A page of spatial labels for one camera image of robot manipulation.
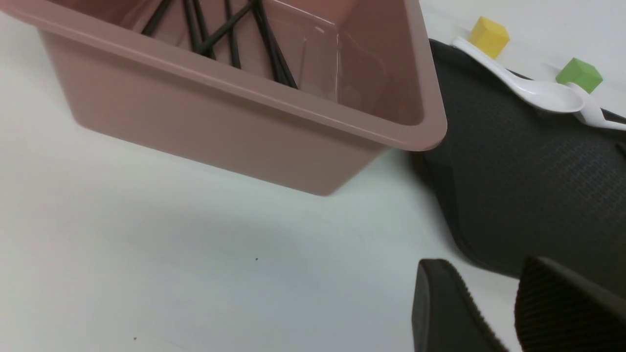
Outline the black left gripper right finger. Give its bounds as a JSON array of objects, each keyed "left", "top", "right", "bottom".
[{"left": 514, "top": 257, "right": 626, "bottom": 352}]

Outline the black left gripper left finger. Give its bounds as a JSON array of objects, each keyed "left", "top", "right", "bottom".
[{"left": 412, "top": 259, "right": 508, "bottom": 352}]

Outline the black plastic tray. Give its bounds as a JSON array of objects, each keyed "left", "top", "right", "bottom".
[{"left": 414, "top": 40, "right": 626, "bottom": 298}]

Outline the white ceramic spoon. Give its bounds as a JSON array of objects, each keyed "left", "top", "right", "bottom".
[
  {"left": 566, "top": 82, "right": 626, "bottom": 132},
  {"left": 451, "top": 37, "right": 585, "bottom": 114}
]

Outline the green cube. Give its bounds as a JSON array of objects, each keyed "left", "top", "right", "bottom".
[{"left": 555, "top": 58, "right": 604, "bottom": 94}]

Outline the pink plastic bin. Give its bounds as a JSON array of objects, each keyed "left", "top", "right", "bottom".
[{"left": 1, "top": 0, "right": 447, "bottom": 196}]

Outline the yellow cube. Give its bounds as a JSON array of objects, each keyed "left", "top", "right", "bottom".
[{"left": 468, "top": 16, "right": 510, "bottom": 60}]

